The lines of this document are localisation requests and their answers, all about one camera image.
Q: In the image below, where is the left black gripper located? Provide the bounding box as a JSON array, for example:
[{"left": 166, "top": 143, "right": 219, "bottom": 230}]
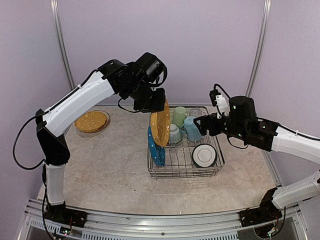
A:
[{"left": 123, "top": 76, "right": 166, "bottom": 113}]

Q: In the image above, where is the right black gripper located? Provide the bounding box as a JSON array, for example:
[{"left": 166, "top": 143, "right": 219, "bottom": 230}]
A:
[{"left": 194, "top": 112, "right": 248, "bottom": 141}]

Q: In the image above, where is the small yellow dotted plate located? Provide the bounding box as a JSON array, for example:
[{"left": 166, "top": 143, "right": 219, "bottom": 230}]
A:
[{"left": 150, "top": 99, "right": 171, "bottom": 148}]

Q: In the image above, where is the blue dotted plate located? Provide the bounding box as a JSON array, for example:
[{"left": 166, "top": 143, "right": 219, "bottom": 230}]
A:
[{"left": 147, "top": 126, "right": 166, "bottom": 167}]

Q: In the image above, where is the large yellow dotted plate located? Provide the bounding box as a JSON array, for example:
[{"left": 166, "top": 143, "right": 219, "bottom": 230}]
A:
[{"left": 75, "top": 111, "right": 108, "bottom": 133}]

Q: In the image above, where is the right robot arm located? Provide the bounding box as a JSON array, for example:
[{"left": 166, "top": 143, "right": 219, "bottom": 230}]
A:
[{"left": 193, "top": 96, "right": 320, "bottom": 222}]

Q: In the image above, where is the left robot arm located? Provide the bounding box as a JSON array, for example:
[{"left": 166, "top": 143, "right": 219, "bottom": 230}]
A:
[{"left": 31, "top": 52, "right": 168, "bottom": 223}]

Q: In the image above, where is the light blue mug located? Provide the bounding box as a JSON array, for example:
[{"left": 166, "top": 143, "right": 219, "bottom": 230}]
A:
[{"left": 180, "top": 116, "right": 203, "bottom": 142}]

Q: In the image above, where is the clear glass tumbler right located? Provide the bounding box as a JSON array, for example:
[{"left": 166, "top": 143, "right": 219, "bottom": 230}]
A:
[{"left": 189, "top": 107, "right": 203, "bottom": 118}]

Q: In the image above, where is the green mug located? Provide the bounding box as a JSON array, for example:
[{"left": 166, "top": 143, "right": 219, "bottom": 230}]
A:
[{"left": 172, "top": 106, "right": 187, "bottom": 128}]

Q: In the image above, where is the green grid pattern bowl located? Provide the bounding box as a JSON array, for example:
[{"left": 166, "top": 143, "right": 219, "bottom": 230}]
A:
[{"left": 169, "top": 123, "right": 182, "bottom": 145}]

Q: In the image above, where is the black rimmed white bowl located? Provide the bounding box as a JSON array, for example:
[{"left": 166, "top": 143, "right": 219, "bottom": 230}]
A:
[{"left": 191, "top": 143, "right": 218, "bottom": 168}]

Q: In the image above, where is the beige floral plate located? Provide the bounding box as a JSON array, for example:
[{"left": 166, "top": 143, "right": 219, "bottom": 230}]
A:
[{"left": 74, "top": 110, "right": 111, "bottom": 138}]

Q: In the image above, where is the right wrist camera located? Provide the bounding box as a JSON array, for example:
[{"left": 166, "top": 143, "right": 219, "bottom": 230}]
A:
[{"left": 209, "top": 83, "right": 230, "bottom": 119}]

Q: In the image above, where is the metal wire dish rack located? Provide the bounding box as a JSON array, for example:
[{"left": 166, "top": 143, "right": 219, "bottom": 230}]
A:
[{"left": 146, "top": 105, "right": 226, "bottom": 180}]

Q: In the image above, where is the aluminium front rail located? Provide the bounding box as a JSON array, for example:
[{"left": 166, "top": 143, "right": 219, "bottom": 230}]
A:
[{"left": 17, "top": 197, "right": 308, "bottom": 240}]

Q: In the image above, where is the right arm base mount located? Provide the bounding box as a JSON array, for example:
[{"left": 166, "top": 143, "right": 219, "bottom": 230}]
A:
[{"left": 239, "top": 206, "right": 283, "bottom": 227}]

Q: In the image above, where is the right aluminium corner post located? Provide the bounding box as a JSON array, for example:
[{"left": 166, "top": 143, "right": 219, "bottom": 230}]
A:
[{"left": 245, "top": 0, "right": 272, "bottom": 97}]

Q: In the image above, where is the aluminium corner post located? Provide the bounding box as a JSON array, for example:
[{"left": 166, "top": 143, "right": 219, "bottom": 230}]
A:
[
  {"left": 245, "top": 0, "right": 272, "bottom": 97},
  {"left": 49, "top": 0, "right": 76, "bottom": 90}
]

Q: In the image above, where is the left aluminium corner post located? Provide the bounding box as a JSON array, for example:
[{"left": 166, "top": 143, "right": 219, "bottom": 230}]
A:
[{"left": 49, "top": 0, "right": 76, "bottom": 90}]

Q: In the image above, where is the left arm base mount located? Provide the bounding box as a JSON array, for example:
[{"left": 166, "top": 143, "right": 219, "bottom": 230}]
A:
[{"left": 44, "top": 202, "right": 88, "bottom": 228}]

